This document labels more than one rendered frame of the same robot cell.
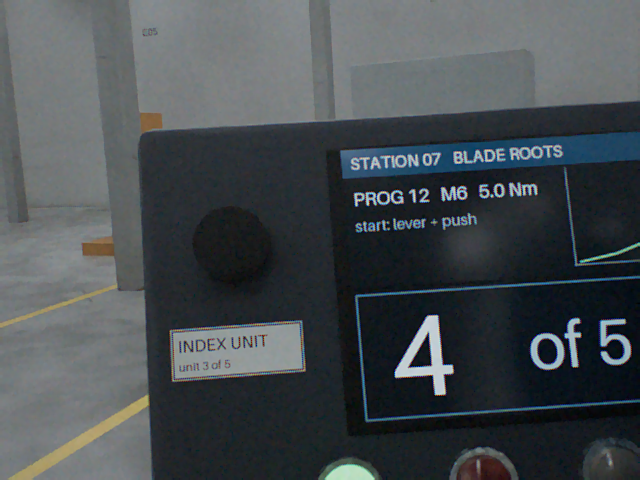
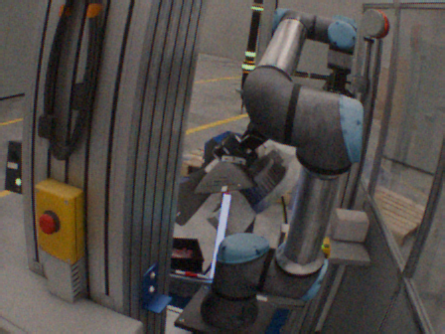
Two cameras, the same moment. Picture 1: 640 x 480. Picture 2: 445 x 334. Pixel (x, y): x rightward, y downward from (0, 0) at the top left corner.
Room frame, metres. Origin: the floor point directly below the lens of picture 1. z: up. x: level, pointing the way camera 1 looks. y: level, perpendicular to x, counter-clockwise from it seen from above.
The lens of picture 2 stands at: (-1.09, -0.86, 1.79)
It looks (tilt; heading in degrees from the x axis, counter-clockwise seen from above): 19 degrees down; 5
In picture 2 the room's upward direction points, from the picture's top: 9 degrees clockwise
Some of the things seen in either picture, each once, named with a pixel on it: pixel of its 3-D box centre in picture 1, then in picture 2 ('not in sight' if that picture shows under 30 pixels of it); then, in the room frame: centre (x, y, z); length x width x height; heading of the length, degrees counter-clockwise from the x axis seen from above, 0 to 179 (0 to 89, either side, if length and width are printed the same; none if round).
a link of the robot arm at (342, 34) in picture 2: not in sight; (336, 33); (0.14, -0.99, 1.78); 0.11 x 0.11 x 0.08; 82
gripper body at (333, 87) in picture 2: not in sight; (337, 86); (0.23, -1.02, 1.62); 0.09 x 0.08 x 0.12; 3
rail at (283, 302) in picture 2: not in sight; (183, 283); (0.38, -0.66, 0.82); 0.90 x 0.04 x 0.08; 93
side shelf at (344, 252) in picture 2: not in sight; (341, 244); (0.89, -1.28, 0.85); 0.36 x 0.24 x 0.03; 3
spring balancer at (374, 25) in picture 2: not in sight; (375, 23); (1.19, -1.31, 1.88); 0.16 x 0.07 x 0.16; 38
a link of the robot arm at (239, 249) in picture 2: not in sight; (242, 263); (-0.06, -0.85, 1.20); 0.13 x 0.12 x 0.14; 82
